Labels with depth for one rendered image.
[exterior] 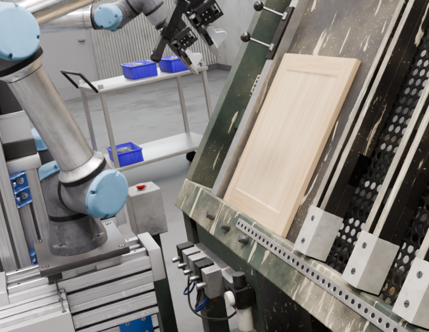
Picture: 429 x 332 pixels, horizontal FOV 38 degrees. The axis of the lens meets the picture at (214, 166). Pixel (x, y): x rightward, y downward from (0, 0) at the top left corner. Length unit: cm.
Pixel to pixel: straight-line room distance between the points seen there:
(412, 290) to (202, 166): 131
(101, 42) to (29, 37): 1080
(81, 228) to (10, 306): 25
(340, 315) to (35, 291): 75
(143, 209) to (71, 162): 97
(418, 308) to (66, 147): 81
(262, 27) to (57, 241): 128
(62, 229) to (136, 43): 1074
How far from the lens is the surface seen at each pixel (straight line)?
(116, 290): 168
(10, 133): 181
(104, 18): 194
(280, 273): 177
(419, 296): 135
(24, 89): 138
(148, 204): 238
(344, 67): 193
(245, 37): 229
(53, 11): 157
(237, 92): 249
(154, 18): 207
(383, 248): 149
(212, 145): 248
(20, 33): 134
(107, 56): 1217
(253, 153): 218
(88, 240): 162
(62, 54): 1200
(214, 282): 203
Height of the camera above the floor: 163
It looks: 16 degrees down
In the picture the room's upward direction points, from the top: 9 degrees counter-clockwise
